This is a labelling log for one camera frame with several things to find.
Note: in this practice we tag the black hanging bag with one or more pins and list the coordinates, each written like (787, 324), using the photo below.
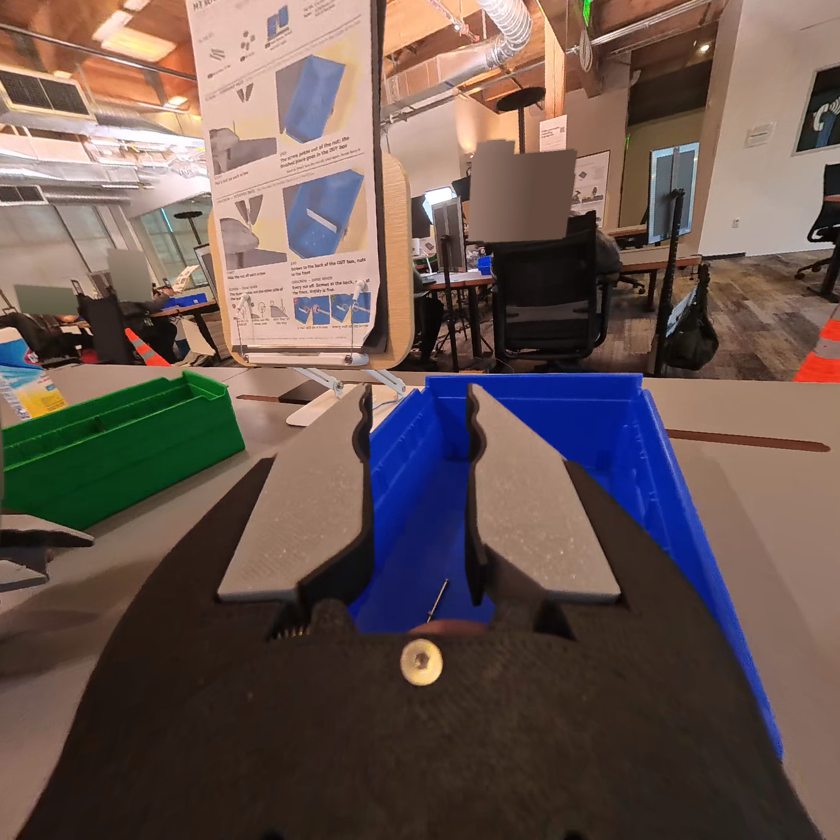
(692, 328)

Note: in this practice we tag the blue storage bin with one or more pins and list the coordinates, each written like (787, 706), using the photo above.
(190, 302)

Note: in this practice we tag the grey board on black easel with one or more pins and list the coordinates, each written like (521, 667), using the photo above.
(673, 190)
(205, 269)
(449, 236)

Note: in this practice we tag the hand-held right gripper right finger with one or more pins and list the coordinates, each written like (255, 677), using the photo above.
(538, 518)

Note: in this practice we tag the black high-back chair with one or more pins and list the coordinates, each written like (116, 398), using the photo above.
(105, 328)

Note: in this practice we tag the orange traffic cone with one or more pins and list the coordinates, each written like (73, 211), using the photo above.
(148, 351)
(820, 358)

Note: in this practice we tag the brown-topped office table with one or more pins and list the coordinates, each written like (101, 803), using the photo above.
(190, 312)

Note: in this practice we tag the dark wall poster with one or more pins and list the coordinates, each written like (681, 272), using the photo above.
(820, 108)

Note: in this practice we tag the black floor lamp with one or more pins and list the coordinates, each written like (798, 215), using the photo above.
(522, 98)
(190, 215)

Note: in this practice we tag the disinfecting wipes canister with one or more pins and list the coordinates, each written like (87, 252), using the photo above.
(26, 387)

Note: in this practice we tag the green plastic bin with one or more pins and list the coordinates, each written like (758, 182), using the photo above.
(131, 459)

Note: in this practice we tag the printed instruction sheet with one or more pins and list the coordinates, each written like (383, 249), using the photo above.
(289, 164)

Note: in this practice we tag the large blue plastic bin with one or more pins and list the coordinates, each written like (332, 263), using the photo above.
(656, 472)

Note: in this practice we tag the wood-edged long table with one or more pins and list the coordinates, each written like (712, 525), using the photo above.
(656, 261)

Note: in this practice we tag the grey desk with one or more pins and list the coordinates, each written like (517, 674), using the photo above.
(754, 525)

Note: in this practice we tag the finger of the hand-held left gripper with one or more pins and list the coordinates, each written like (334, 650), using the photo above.
(39, 528)
(19, 574)

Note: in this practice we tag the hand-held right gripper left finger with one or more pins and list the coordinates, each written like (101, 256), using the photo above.
(302, 518)

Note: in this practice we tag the thin metal screw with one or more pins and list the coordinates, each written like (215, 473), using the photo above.
(438, 598)

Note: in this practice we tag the black mesh office chair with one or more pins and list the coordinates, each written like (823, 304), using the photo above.
(548, 295)

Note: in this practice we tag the black desk hatch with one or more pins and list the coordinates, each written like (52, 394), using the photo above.
(302, 394)

